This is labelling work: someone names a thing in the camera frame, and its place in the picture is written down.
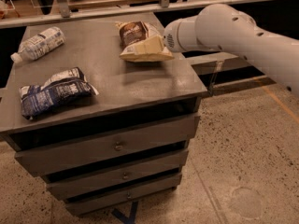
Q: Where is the top grey drawer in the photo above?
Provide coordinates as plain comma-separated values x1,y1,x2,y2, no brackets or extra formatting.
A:
15,114,199,176

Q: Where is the brown chip bag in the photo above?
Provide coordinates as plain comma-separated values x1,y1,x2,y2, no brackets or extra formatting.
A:
115,21,173,63

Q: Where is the blue chip bag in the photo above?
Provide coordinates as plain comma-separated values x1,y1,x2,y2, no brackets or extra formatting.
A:
20,67,98,119

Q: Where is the grey drawer cabinet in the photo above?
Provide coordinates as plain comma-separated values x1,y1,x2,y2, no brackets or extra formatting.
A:
0,17,206,204

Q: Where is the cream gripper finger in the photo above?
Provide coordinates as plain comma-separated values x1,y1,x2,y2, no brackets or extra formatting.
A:
134,35,164,55

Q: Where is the middle grey drawer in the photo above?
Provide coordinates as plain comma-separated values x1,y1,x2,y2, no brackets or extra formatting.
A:
47,149,188,200

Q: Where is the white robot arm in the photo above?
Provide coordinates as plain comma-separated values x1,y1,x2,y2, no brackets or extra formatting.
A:
153,4,299,96

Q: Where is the bottom grey drawer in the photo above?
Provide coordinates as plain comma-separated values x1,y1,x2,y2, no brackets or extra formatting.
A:
65,173,182,216

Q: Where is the grey drawer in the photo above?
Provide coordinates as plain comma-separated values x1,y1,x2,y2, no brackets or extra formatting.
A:
15,114,199,176
47,149,188,200
65,173,182,216

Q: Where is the grey metal railing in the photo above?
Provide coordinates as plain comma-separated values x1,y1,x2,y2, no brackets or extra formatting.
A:
0,0,299,97

